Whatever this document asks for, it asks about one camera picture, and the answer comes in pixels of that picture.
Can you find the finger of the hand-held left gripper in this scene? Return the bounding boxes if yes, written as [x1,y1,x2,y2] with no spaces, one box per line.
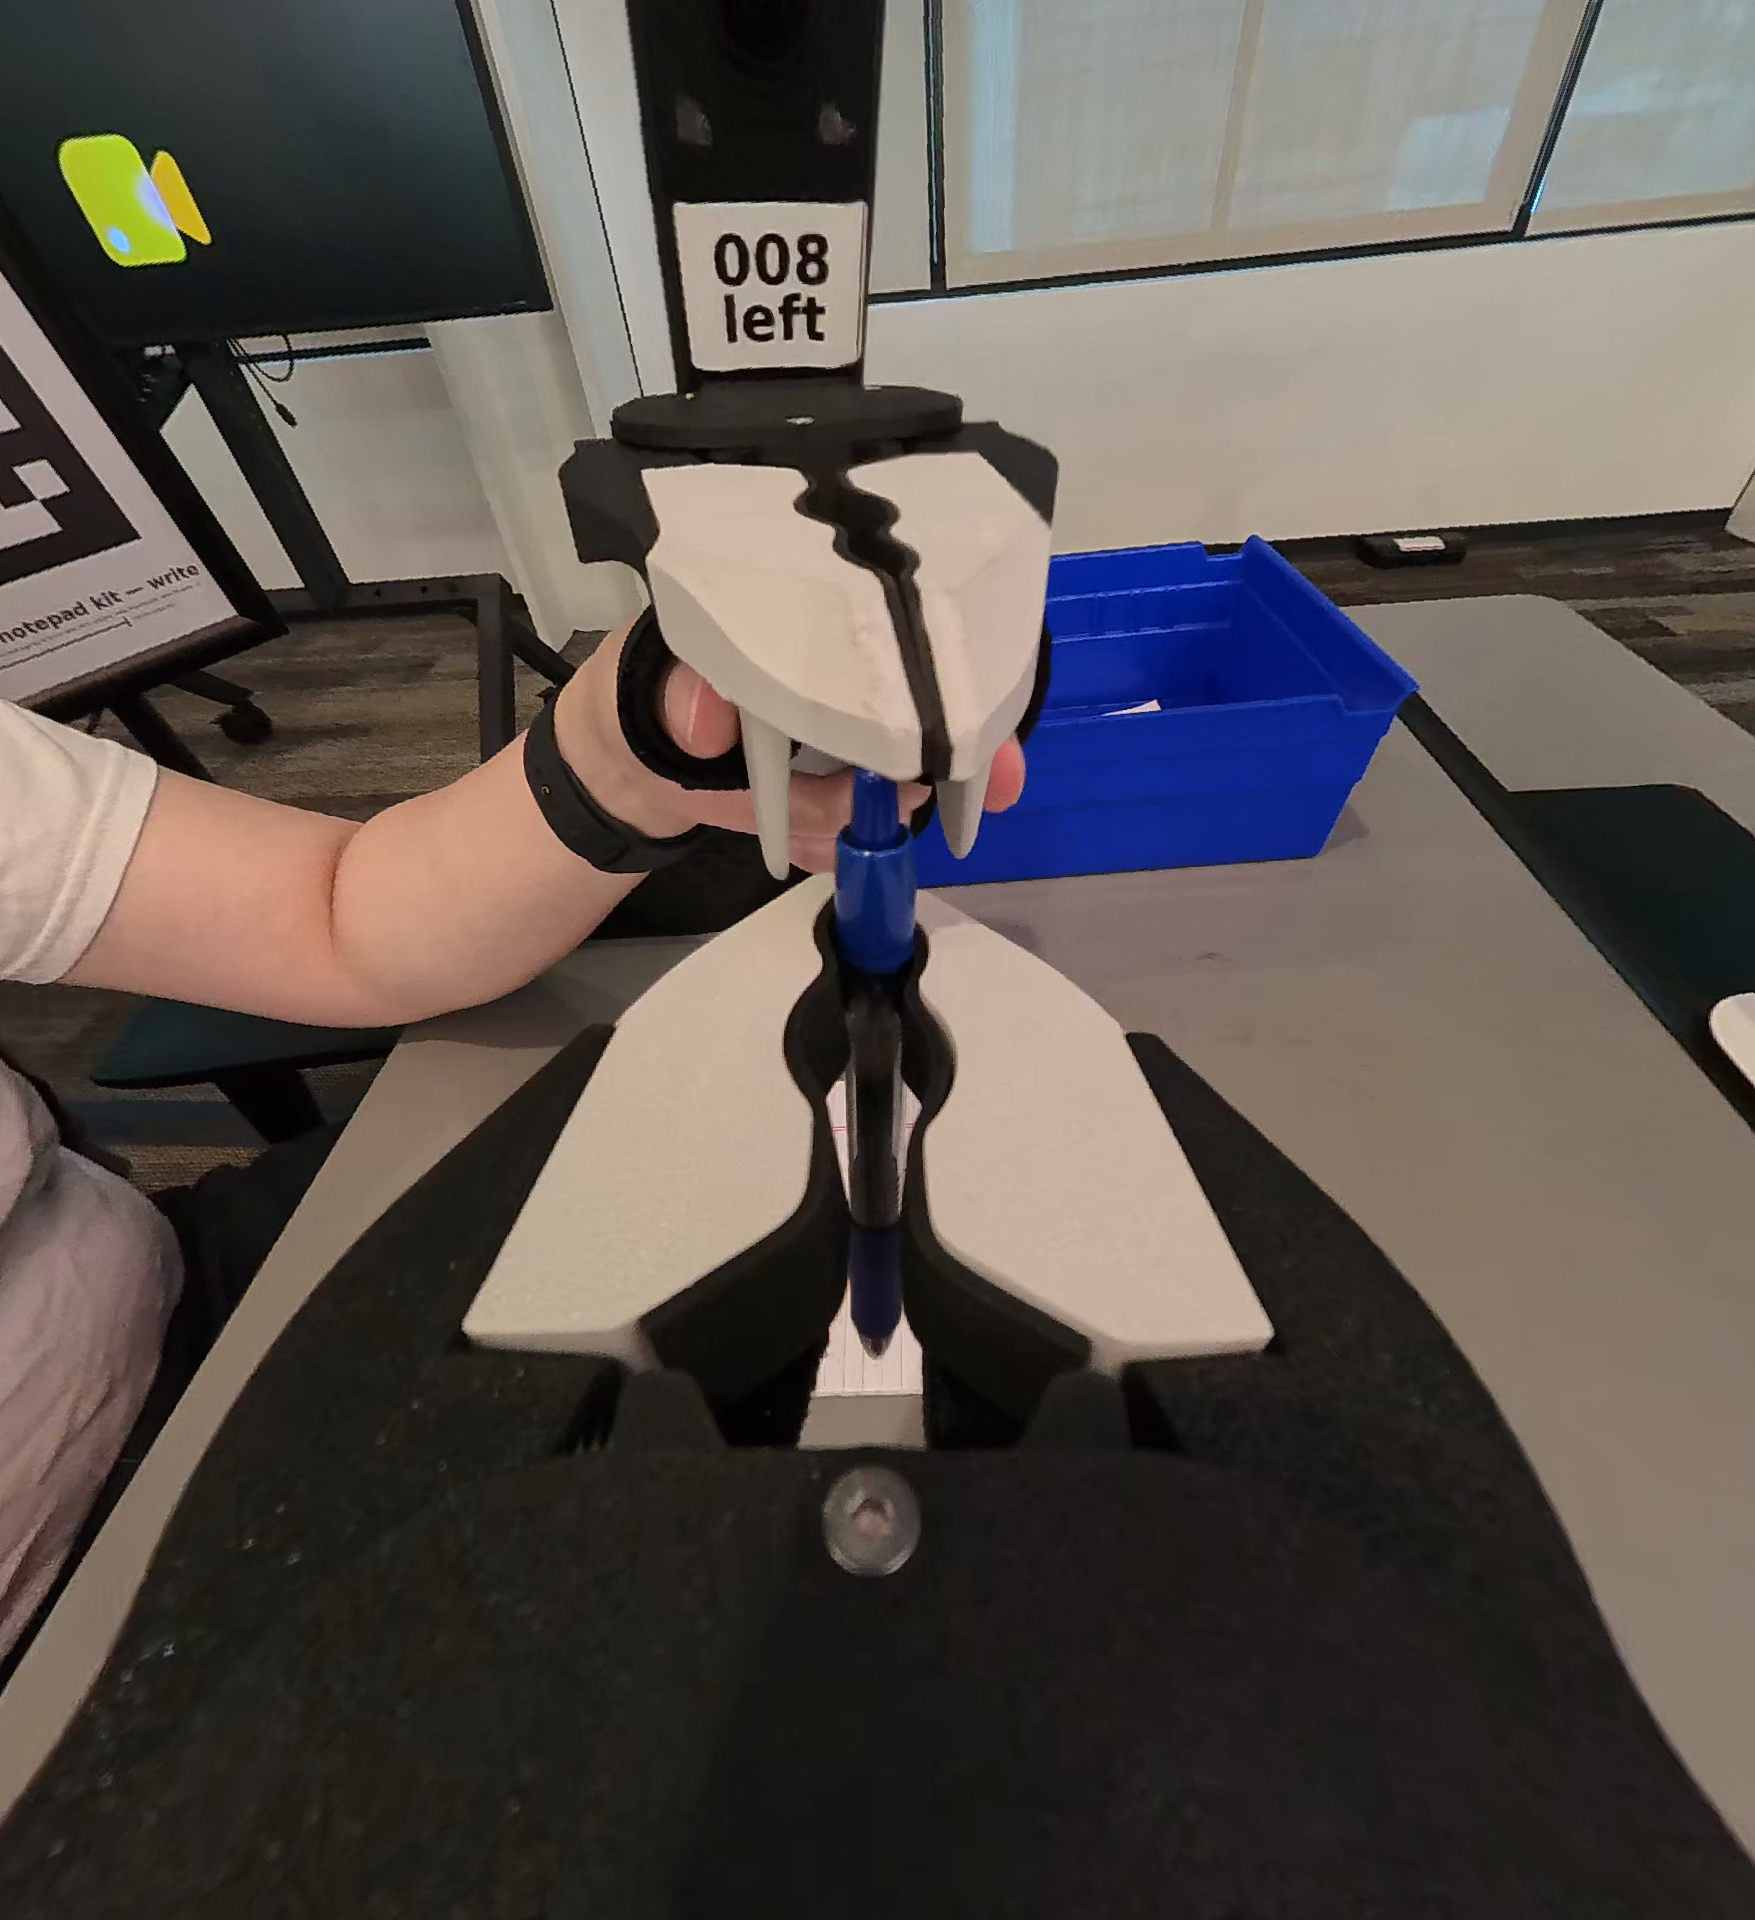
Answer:
[643,460,956,881]
[848,450,1051,862]

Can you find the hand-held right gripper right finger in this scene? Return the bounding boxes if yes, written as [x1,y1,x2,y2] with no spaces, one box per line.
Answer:
[899,912,1278,1420]

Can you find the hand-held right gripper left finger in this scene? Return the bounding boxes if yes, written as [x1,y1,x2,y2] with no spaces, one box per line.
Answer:
[464,904,855,1420]

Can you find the blue plastic bin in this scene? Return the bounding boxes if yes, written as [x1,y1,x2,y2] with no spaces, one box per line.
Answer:
[909,536,1422,890]

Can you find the white lined notepad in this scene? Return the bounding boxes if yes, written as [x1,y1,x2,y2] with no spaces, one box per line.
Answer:
[800,1084,928,1452]

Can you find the blue retractable pen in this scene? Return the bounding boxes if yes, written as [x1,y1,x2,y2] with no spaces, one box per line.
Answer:
[831,769,928,1360]

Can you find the person's left forearm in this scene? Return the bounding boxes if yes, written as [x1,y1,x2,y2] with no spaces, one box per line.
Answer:
[67,720,624,1033]

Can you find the person's left hand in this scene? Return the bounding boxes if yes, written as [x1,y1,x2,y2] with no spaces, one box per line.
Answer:
[575,612,1033,880]

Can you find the black wristband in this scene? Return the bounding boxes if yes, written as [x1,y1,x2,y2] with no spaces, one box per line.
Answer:
[521,687,703,875]

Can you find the black monitor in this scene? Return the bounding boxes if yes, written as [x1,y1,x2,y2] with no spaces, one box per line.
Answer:
[0,0,557,351]

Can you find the black monitor stand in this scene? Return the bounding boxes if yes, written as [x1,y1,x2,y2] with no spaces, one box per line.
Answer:
[134,336,579,740]

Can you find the large white-framed window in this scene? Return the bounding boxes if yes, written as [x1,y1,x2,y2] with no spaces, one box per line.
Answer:
[937,0,1755,294]

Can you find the person's pale pants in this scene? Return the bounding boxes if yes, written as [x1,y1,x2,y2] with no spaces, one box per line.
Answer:
[0,987,189,1761]

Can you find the person's white shirt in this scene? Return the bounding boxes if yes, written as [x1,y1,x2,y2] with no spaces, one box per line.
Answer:
[0,651,162,987]

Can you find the black white fiducial marker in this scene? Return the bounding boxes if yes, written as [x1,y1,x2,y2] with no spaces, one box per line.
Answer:
[0,86,290,715]

